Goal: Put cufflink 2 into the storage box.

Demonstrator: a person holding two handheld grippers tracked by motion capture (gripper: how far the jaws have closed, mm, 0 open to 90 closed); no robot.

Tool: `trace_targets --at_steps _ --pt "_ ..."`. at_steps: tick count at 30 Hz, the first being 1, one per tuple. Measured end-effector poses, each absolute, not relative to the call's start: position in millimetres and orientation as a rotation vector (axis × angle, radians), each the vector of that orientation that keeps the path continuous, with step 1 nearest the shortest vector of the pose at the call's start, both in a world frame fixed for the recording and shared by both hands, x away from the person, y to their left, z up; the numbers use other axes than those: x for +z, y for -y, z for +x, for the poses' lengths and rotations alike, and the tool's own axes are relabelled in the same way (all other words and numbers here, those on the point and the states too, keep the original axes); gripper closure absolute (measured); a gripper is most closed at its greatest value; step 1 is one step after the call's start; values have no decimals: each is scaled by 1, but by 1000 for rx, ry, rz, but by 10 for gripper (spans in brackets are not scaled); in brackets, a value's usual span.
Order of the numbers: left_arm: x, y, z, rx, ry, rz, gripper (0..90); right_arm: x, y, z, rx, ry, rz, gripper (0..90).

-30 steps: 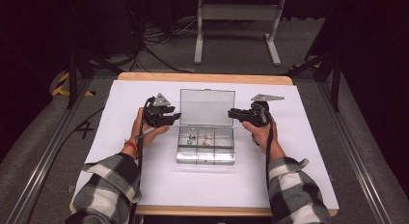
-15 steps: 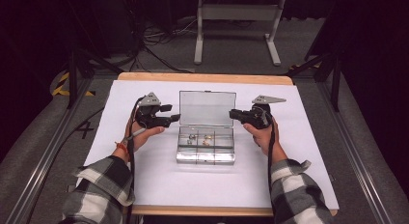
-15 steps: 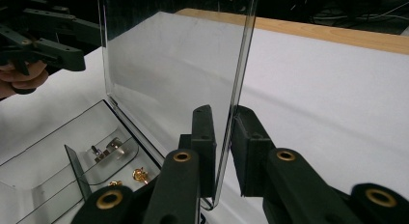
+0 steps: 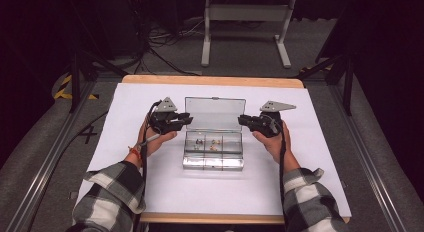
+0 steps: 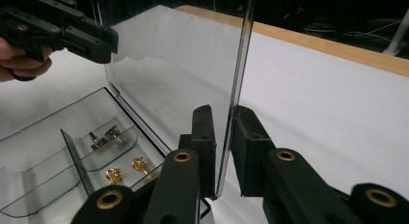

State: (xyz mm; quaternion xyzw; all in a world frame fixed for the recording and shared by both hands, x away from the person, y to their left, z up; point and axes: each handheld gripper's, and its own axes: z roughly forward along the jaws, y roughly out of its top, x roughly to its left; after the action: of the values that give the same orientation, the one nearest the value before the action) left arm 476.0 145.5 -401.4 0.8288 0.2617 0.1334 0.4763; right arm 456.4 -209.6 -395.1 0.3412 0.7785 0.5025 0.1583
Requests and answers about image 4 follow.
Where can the person's left hand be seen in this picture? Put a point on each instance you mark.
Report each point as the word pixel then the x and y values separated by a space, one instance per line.
pixel 155 143

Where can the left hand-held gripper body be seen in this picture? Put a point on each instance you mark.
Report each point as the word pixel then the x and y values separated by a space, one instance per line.
pixel 163 122

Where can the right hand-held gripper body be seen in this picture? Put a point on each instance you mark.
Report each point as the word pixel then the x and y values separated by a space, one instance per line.
pixel 266 125

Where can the clear plastic compartment box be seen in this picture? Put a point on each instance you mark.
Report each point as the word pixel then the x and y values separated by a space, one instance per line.
pixel 213 158

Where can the black metal stand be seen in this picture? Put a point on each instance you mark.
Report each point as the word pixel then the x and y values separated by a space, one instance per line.
pixel 348 88
pixel 75 82

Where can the aluminium floor rail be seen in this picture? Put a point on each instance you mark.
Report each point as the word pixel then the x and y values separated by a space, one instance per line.
pixel 50 158
pixel 366 152

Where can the white metal stand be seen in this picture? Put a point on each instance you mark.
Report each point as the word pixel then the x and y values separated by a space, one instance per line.
pixel 246 12

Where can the small gold metal fitting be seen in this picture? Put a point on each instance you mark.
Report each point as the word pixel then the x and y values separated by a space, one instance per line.
pixel 217 142
pixel 213 147

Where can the orange wrist band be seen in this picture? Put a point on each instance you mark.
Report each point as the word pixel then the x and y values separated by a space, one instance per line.
pixel 135 152

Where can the yellow black floor tape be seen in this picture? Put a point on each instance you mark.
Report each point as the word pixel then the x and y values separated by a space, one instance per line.
pixel 63 92

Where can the person's right hand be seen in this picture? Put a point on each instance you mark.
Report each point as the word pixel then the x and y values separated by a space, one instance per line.
pixel 276 147

